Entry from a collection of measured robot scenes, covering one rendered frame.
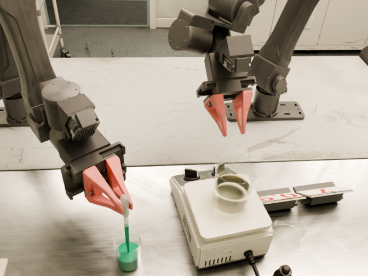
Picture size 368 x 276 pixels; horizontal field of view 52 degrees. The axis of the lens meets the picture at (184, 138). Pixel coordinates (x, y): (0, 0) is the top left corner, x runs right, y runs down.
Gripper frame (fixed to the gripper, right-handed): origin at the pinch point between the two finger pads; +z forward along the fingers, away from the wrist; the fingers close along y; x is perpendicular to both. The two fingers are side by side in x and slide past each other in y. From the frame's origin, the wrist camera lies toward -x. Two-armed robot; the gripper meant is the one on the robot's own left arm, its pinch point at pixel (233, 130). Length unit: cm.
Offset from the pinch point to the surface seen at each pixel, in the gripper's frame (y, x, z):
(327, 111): 34.5, 21.7, -4.9
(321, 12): 152, 179, -108
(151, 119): -11.3, 25.2, -9.3
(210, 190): -7.2, -2.9, 10.1
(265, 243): -0.2, -5.8, 20.0
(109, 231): -24.9, 4.9, 14.3
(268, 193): 7.1, 6.1, 12.6
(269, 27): 114, 192, -105
